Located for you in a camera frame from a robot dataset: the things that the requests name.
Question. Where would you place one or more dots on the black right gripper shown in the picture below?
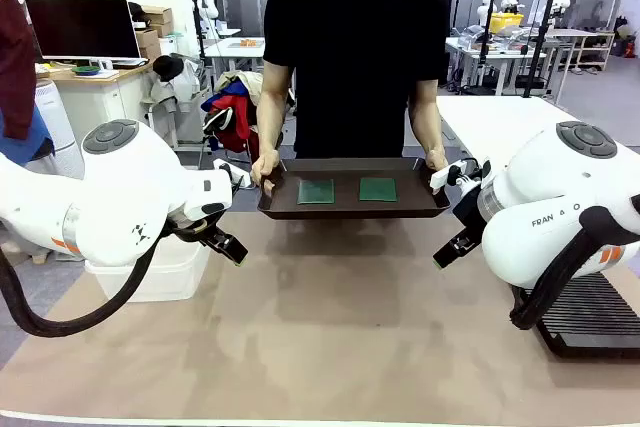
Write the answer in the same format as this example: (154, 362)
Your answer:
(470, 212)

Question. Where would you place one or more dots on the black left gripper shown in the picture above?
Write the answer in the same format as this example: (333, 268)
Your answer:
(192, 228)

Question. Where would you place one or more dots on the green square PCB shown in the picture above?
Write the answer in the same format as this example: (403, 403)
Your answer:
(315, 192)
(378, 189)

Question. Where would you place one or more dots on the dark brown serving tray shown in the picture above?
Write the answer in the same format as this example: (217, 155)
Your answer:
(350, 211)

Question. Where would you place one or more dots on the person's left forearm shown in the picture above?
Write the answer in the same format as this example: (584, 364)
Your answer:
(427, 122)

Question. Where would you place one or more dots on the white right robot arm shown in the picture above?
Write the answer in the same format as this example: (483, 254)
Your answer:
(540, 197)

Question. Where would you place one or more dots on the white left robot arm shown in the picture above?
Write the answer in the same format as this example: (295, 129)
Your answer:
(125, 187)

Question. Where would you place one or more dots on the person's right forearm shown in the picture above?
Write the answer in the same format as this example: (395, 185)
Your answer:
(270, 122)

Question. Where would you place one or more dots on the person's right hand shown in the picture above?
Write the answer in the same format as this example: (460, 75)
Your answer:
(264, 167)

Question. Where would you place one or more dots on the person's left hand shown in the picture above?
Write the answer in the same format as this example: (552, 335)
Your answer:
(436, 159)

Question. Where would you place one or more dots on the clear plastic storage box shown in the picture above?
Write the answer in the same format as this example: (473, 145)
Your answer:
(165, 277)

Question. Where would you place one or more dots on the large white table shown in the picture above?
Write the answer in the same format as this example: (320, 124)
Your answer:
(495, 117)

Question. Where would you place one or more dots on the chair with piled clothes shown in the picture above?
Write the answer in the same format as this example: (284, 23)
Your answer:
(232, 107)

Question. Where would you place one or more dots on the white rolling side table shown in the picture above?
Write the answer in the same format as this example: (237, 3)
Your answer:
(165, 112)

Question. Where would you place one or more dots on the black slotted PCB rack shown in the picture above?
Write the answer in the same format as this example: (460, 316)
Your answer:
(595, 307)

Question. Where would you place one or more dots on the black hat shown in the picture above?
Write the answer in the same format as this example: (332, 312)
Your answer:
(168, 68)

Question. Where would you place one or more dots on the white desk cabinet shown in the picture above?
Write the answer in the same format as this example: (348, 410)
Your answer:
(110, 97)

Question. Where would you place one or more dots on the white background work table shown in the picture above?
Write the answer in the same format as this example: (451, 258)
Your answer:
(235, 49)
(495, 54)

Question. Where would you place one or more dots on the white air purifier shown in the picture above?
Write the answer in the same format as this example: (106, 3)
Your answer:
(57, 122)

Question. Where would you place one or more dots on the cardboard box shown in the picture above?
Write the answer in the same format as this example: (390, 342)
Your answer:
(159, 15)
(147, 42)

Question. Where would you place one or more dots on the green bowl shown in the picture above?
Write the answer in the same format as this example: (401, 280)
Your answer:
(86, 70)

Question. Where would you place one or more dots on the person's black T-shirt torso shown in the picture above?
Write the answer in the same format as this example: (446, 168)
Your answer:
(355, 47)

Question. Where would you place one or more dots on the yellow plastic bin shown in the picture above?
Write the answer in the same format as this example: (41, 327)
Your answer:
(507, 23)

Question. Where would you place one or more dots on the black computer monitor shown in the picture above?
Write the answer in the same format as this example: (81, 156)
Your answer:
(82, 27)

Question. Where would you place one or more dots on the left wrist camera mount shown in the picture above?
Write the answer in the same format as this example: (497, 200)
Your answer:
(232, 174)

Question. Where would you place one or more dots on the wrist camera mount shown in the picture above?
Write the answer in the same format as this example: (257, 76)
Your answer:
(457, 173)
(232, 174)

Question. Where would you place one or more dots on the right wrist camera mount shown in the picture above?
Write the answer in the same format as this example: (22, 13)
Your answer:
(457, 173)

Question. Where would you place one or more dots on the black camera stand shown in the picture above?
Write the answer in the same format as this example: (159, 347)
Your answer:
(540, 47)

